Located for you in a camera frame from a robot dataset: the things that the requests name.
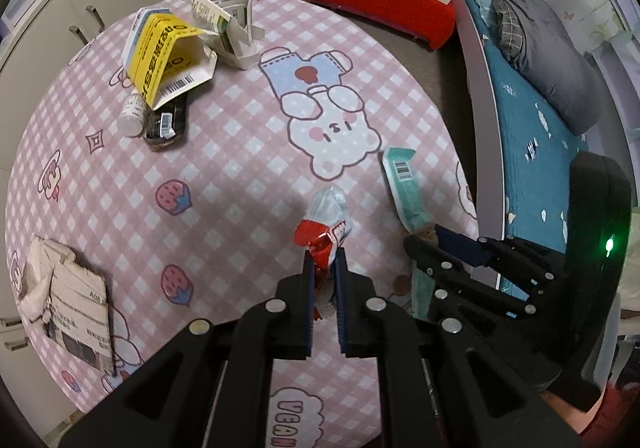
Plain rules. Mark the teal bunk bed frame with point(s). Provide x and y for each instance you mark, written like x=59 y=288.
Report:
x=482 y=127

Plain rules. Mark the long teal wrapper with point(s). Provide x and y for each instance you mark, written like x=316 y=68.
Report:
x=405 y=188

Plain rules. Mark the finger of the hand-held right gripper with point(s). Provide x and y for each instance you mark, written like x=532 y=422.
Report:
x=460 y=248
x=435 y=278

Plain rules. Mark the small white bottle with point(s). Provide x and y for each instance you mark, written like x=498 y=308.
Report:
x=132 y=115

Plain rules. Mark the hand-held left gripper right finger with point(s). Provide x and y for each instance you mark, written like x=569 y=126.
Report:
x=341 y=298

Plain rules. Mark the round table pink checked cloth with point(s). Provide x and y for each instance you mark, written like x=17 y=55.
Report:
x=225 y=177

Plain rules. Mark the newspaper bundle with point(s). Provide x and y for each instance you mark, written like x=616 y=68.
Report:
x=70 y=303

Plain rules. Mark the torn white carton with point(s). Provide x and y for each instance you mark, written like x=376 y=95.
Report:
x=225 y=22

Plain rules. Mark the yellow medicine box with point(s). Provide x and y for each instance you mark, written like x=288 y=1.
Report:
x=165 y=57

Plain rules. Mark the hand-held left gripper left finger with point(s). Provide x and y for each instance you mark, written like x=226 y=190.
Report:
x=309 y=298

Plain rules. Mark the plaid blanket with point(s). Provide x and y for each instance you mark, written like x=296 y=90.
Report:
x=510 y=32

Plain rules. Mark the red covered bench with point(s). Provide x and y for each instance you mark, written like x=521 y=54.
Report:
x=390 y=2

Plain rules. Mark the red and white wrapper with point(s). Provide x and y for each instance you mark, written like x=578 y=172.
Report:
x=325 y=223

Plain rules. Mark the person's right forearm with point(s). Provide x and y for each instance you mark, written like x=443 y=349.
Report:
x=567 y=410

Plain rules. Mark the red clothing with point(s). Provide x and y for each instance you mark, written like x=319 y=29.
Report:
x=622 y=413

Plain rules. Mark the teal checked pillow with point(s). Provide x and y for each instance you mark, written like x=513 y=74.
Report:
x=477 y=2

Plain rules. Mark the black packet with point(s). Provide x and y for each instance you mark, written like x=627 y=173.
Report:
x=167 y=125

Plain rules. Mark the teal candy print sheet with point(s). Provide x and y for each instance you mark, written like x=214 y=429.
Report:
x=530 y=167

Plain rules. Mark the grey duvet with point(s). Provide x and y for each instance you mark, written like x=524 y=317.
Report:
x=555 y=57

